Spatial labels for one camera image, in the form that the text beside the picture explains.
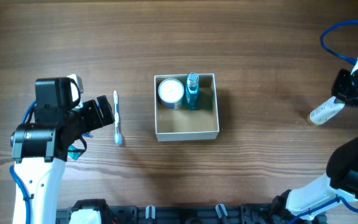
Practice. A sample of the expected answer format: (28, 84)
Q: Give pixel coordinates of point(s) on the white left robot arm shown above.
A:
(40, 144)

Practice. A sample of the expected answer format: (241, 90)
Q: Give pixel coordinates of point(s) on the blue white toothbrush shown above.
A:
(117, 136)

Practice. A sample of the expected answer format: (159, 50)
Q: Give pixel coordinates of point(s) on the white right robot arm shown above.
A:
(339, 184)

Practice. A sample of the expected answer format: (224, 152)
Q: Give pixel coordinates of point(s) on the red green toothpaste tube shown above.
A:
(75, 153)

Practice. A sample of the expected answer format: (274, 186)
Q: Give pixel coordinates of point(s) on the white lotion tube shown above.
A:
(325, 111)

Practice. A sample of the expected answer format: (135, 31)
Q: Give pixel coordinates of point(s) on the white round jar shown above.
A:
(171, 92)

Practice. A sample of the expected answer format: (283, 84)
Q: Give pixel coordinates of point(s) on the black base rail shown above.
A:
(240, 214)

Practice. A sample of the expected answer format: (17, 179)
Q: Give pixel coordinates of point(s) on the white cardboard box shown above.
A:
(182, 124)

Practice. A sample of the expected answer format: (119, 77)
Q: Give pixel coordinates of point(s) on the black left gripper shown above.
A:
(95, 112)

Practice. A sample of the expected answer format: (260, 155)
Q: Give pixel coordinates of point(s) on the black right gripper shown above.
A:
(343, 90)

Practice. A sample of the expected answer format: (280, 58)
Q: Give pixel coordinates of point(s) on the blue mouthwash bottle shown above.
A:
(192, 90)

